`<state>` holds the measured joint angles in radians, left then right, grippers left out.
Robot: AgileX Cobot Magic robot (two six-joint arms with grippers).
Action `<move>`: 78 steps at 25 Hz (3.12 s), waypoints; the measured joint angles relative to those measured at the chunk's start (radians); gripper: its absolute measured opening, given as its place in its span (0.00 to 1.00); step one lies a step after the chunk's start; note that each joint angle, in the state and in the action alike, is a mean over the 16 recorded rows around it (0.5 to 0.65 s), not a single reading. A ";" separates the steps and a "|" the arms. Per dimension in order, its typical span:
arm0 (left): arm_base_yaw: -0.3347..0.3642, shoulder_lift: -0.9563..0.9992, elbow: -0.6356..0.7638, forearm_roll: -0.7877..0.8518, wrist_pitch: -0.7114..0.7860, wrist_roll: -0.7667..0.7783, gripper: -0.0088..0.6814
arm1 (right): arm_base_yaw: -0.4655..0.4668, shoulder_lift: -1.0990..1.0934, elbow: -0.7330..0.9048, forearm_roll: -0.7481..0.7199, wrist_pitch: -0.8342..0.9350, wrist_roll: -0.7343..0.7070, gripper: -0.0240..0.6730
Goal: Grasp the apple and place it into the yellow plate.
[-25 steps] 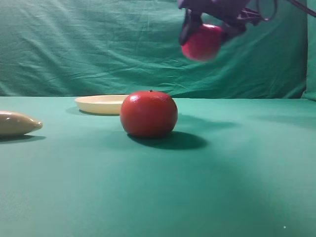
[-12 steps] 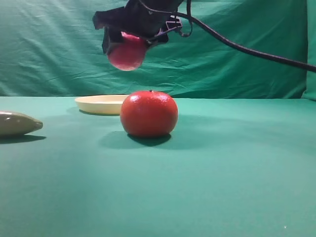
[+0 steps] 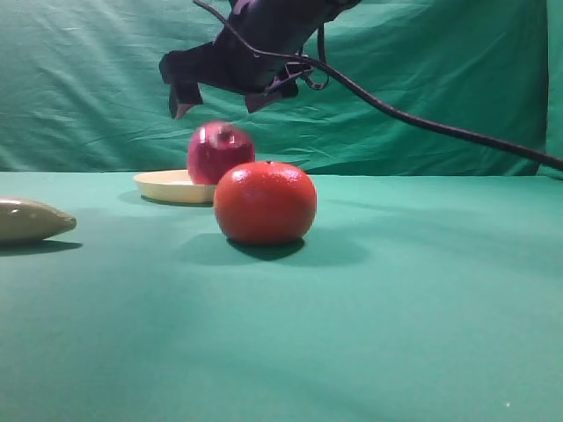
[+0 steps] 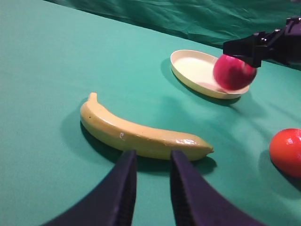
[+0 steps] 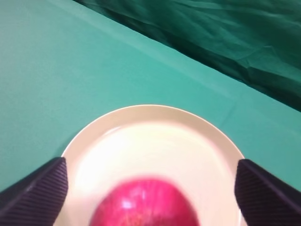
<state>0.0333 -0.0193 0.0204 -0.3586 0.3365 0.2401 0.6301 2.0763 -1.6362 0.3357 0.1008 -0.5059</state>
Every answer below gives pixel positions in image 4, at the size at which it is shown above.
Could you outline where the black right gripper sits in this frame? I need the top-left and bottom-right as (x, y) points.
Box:
(222, 16), (301, 68)

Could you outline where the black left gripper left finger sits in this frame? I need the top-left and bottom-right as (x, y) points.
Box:
(44, 151), (137, 226)

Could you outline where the green backdrop cloth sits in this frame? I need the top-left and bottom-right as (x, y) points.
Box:
(58, 0), (301, 48)

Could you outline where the green table cloth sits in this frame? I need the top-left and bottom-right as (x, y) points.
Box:
(0, 0), (301, 226)

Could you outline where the red apple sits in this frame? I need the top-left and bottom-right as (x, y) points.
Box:
(213, 54), (257, 90)

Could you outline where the pale yellow plate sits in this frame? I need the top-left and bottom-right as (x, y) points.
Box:
(170, 49), (249, 99)

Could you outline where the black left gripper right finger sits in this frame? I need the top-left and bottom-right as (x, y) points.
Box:
(170, 151), (264, 226)

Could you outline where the yellow banana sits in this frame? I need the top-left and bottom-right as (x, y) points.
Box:
(80, 92), (214, 161)

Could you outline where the orange round fruit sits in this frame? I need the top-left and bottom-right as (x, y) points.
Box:
(269, 128), (301, 178)

